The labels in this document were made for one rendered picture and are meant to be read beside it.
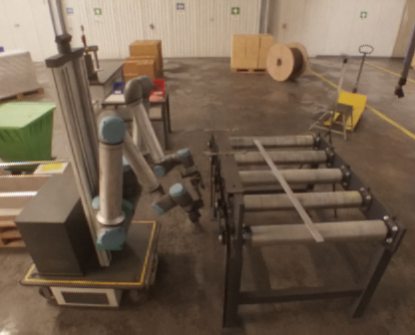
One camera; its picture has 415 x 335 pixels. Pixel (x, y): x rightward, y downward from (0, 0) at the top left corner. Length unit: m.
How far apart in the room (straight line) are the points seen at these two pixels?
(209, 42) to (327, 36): 4.62
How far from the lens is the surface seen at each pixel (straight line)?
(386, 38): 14.18
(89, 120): 1.95
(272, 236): 1.65
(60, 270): 2.34
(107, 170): 1.45
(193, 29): 11.81
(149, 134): 1.94
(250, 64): 9.32
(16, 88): 8.21
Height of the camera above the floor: 2.02
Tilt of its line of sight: 31 degrees down
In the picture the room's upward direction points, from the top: straight up
